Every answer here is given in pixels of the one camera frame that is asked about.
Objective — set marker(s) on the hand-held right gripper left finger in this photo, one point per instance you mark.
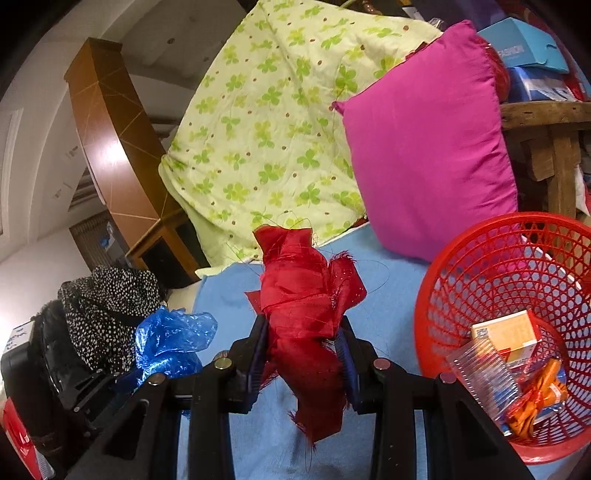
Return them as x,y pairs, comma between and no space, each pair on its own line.
244,369

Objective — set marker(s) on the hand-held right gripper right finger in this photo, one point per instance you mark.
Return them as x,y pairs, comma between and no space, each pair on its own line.
355,369

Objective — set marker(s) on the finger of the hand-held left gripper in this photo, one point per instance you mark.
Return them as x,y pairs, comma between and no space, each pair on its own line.
99,392

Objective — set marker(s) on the red cloth bundle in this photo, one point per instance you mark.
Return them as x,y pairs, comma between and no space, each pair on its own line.
300,314

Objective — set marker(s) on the blue plastic bag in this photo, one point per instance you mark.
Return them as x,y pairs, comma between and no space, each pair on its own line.
171,337

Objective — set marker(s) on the red plastic mesh basket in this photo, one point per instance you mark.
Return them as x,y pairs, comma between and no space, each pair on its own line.
443,295

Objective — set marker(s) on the clear plastic cup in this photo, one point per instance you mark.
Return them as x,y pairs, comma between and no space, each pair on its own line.
480,374

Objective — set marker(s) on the white red medicine box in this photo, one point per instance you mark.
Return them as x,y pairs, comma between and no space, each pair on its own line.
508,334

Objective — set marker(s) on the orange snack wrapper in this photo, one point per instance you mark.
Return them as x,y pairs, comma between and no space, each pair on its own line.
540,387

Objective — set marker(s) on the black jacket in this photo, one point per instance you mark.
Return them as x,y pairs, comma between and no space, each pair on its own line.
46,360

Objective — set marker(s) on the blue blanket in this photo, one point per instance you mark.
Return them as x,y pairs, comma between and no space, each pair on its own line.
231,295

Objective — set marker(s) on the black white spotted garment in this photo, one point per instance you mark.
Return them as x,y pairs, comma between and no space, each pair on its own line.
106,309

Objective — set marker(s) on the brown lattice door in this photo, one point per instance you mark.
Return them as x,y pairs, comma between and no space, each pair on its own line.
90,240

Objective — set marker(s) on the magenta pillow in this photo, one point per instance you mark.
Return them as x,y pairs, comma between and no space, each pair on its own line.
425,147

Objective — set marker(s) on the brown wooden cabinet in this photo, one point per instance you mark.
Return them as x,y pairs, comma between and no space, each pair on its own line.
115,138

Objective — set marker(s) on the green floral quilt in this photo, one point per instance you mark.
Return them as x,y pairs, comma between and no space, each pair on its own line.
277,115

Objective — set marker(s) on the rough wooden table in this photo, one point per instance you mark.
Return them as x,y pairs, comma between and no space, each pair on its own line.
554,152

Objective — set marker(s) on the red cushion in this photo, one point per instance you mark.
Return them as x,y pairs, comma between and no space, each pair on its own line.
498,74

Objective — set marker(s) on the blue white package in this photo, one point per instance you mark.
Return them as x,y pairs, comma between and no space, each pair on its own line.
535,85

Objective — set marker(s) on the blue cardboard box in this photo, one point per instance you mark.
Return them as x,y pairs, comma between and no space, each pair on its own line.
526,41

